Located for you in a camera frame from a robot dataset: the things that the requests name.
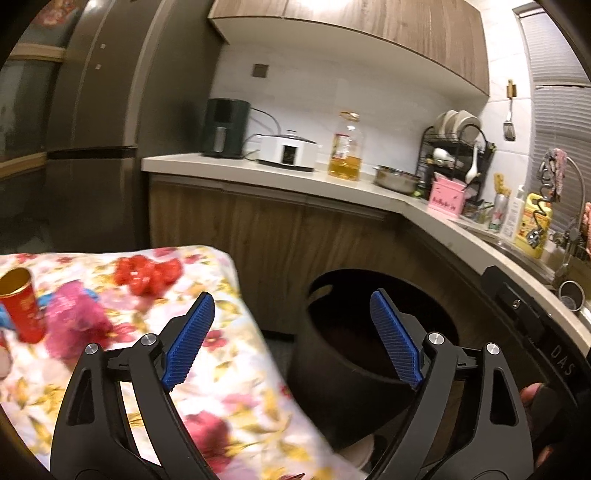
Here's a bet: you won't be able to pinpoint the wooden glass door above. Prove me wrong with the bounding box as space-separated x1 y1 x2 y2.
0 0 70 185

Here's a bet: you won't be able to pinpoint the wooden wall cabinet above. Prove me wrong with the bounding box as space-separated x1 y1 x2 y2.
208 0 490 97

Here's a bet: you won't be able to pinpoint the black dish rack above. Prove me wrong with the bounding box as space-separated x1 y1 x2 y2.
418 110 497 213

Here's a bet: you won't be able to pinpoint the red plastic bag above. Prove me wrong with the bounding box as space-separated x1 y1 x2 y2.
115 255 183 297

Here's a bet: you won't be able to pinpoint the steel spring faucet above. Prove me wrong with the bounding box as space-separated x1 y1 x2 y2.
538 148 588 278

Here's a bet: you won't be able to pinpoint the red and gold can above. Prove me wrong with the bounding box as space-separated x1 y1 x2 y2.
0 268 48 344

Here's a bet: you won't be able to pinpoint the floral printed cloth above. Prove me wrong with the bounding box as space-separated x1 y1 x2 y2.
0 244 370 480

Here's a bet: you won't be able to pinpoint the black power cable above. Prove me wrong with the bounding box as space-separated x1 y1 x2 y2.
242 108 283 160

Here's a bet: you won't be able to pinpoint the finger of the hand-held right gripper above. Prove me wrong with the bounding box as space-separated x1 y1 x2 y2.
481 265 549 342

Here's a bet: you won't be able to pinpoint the wooden kitchen counter cabinet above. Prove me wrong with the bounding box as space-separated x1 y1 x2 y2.
142 154 591 370

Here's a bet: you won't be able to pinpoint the person's right hand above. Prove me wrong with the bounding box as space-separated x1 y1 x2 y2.
520 382 557 468

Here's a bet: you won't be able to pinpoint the cooking oil bottle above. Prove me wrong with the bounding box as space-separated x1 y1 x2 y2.
328 111 365 182

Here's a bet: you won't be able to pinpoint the steel sink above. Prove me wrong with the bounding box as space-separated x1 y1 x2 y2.
485 231 555 280

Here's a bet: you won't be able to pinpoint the pink utensil holder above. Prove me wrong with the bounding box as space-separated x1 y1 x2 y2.
427 178 468 219

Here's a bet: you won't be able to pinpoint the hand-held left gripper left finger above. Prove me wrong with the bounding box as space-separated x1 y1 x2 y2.
50 291 217 480

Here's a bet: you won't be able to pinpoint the steel mixing bowl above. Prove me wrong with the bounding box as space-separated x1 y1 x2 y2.
373 166 423 195

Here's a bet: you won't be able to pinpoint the pink rag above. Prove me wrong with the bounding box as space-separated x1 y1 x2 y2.
545 148 568 201

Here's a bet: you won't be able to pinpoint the large grey plate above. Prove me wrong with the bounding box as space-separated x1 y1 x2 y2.
455 111 481 137

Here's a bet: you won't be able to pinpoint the dark air fryer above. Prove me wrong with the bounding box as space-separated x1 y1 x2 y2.
202 98 251 159

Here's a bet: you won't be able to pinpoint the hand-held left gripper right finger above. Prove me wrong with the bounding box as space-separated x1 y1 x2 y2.
369 288 539 480

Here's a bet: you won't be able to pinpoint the white plastic bottle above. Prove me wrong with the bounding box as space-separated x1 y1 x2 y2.
499 185 527 241

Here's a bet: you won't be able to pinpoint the steel cup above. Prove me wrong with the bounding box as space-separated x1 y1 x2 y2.
558 280 587 315

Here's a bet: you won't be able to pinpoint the red floral door decoration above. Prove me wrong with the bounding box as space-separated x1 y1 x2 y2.
37 0 79 26

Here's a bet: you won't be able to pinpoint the silver drink can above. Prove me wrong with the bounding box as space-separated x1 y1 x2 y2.
488 191 509 232

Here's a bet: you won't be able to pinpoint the black trash bin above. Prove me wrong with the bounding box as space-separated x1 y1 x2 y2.
291 269 462 450

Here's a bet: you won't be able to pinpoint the pink plastic bag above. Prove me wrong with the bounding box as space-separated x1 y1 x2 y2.
46 281 114 361

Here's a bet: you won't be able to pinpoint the hanging metal spatula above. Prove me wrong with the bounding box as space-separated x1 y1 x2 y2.
502 79 517 141

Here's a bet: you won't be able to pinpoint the white ladle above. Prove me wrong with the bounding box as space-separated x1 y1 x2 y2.
464 143 481 183

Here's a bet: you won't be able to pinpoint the white electric cooker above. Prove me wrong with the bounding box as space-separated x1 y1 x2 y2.
256 130 321 172

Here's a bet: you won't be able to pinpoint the window blinds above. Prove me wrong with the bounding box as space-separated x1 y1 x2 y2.
517 2 591 232

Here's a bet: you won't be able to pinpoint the yellow detergent bottle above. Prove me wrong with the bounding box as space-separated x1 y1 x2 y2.
514 193 553 259

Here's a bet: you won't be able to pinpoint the dark grey refrigerator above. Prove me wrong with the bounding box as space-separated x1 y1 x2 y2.
44 0 222 250

